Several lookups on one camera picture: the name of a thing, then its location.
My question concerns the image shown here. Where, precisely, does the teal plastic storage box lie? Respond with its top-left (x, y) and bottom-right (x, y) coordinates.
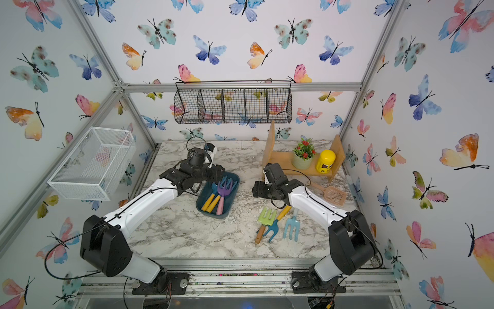
top-left (196, 172), bottom-right (240, 219)

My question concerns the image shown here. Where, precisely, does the blue claw rake yellow handle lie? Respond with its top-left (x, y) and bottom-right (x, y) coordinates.
top-left (263, 206), bottom-right (292, 243)
top-left (205, 176), bottom-right (227, 213)

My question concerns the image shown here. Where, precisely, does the teal rake yellow handle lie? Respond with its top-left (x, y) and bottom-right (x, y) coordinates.
top-left (201, 183), bottom-right (217, 212)

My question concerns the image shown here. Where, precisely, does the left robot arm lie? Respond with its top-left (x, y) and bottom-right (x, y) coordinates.
top-left (80, 143), bottom-right (225, 291)

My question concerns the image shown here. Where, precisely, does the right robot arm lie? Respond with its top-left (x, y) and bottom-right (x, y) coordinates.
top-left (252, 164), bottom-right (379, 283)

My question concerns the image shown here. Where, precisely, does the wooden shelf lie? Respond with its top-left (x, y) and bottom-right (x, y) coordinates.
top-left (261, 122), bottom-right (345, 182)

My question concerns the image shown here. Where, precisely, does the light blue fork tool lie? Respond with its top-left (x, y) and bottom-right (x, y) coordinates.
top-left (283, 208), bottom-right (301, 242)

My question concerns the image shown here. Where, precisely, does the potted red flower plant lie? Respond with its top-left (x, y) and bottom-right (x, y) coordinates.
top-left (292, 137), bottom-right (316, 170)

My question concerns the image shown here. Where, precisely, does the yellow jar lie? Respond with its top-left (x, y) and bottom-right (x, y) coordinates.
top-left (315, 149), bottom-right (337, 174)

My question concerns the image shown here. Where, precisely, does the green rake wooden handle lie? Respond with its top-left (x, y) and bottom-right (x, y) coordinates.
top-left (255, 207), bottom-right (277, 244)

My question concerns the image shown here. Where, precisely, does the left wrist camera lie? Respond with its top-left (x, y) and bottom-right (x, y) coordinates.
top-left (204, 142), bottom-right (217, 167)

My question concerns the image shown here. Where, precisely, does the black wire wall basket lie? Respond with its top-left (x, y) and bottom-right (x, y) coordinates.
top-left (171, 80), bottom-right (293, 128)

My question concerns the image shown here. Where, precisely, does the white mesh wall basket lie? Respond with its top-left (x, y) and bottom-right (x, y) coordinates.
top-left (48, 127), bottom-right (136, 201)

